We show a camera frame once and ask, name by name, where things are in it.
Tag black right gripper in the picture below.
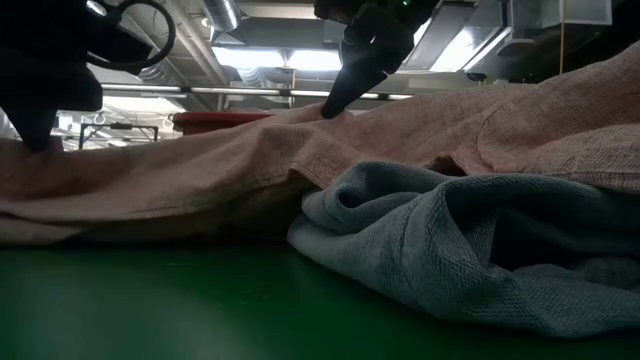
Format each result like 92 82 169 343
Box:
314 0 441 120

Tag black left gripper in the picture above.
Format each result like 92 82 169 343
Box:
0 0 154 154

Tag pink garment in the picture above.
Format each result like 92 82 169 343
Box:
0 42 640 246

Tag light blue jeans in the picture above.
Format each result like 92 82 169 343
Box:
287 160 640 339

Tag red plastic laundry bin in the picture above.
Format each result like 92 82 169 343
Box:
172 110 275 136

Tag grey ceiling pipe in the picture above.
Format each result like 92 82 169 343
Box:
99 83 414 100

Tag green table mat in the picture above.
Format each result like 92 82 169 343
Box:
0 242 640 360

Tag black metal stand frame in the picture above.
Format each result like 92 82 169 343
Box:
78 122 160 150

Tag silver ceiling duct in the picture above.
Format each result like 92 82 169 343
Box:
201 0 242 33

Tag black left camera cable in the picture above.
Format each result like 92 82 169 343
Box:
84 0 177 72

